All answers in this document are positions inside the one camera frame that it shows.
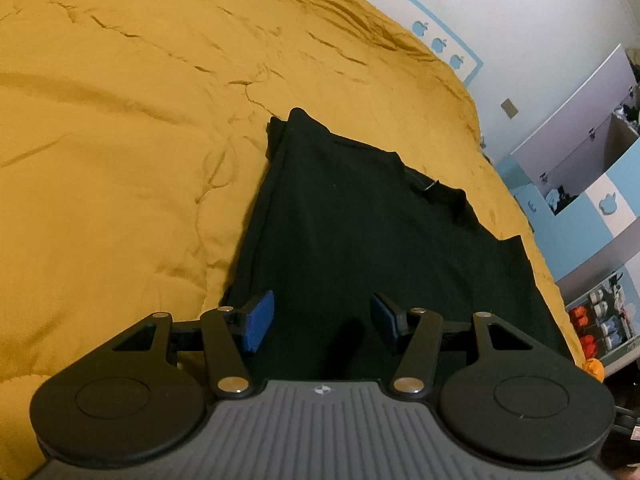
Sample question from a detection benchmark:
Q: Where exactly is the blue white storage chest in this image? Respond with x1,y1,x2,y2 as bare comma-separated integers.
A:
498,47,639,282

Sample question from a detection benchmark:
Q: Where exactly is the black long-sleeve sweater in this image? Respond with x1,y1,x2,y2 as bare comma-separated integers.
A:
222,108,568,382

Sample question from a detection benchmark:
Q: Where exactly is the white blue headboard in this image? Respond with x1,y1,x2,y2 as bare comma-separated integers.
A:
366,0,484,87

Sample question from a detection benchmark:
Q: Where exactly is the orange quilted bed cover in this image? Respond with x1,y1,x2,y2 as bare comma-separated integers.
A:
1,0,582,479

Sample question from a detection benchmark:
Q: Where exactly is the shelf with orange items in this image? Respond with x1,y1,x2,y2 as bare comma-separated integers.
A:
559,255,639,376

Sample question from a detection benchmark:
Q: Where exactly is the beige wall switch plate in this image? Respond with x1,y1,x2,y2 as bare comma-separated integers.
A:
500,99,518,119

